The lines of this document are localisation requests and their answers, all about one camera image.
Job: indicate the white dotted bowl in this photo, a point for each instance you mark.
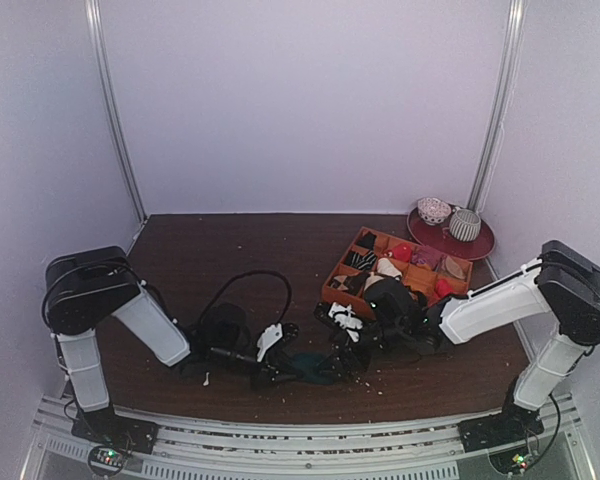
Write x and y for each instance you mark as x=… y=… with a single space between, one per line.
x=433 y=211

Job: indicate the dark green patterned sock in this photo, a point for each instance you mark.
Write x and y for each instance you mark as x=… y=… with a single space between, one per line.
x=316 y=369

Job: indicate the red round plate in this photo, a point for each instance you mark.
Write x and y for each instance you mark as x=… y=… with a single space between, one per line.
x=440 y=238

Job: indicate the aluminium frame post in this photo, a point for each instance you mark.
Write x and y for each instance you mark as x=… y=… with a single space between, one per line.
x=97 y=36
x=503 y=92

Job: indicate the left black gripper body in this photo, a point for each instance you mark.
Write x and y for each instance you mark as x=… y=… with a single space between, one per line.
x=268 y=370

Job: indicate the cream rolled sock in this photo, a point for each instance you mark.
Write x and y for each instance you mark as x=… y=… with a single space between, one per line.
x=386 y=268

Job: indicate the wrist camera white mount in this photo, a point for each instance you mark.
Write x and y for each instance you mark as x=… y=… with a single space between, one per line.
x=273 y=335
x=340 y=319

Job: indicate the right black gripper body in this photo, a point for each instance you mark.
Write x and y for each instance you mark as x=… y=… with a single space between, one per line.
x=350 y=350

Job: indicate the black rolled sock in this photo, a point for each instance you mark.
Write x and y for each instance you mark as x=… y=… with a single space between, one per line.
x=367 y=240

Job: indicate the red white rolled sock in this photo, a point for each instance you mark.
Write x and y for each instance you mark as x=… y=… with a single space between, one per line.
x=401 y=252

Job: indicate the striped grey cup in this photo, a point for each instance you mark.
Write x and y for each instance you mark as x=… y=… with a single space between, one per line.
x=465 y=225

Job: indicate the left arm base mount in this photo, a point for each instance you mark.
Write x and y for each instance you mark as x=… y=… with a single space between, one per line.
x=115 y=443

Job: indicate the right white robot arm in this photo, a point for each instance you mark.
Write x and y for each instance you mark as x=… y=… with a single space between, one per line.
x=560 y=282

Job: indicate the black white striped sock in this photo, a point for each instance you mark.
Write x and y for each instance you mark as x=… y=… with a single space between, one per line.
x=361 y=261

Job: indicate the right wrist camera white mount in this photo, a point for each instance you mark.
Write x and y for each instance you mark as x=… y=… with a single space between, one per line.
x=340 y=319

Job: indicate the orange wooden divided tray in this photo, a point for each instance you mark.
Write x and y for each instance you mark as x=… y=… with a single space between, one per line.
x=420 y=282

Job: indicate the right aluminium frame post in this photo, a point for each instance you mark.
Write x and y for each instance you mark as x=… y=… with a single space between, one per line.
x=503 y=92

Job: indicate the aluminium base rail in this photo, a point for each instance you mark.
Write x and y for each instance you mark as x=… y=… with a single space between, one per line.
x=193 y=448

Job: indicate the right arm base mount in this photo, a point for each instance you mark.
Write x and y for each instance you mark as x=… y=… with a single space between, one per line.
x=506 y=435

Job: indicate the left aluminium frame post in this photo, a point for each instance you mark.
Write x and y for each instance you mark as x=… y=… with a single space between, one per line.
x=97 y=36

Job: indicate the argyle brown sock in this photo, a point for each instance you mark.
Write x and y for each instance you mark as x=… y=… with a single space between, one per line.
x=350 y=284

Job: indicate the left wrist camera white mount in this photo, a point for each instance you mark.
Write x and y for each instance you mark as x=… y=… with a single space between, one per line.
x=273 y=335

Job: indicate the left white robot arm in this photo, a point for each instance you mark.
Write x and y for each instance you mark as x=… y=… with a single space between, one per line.
x=84 y=289

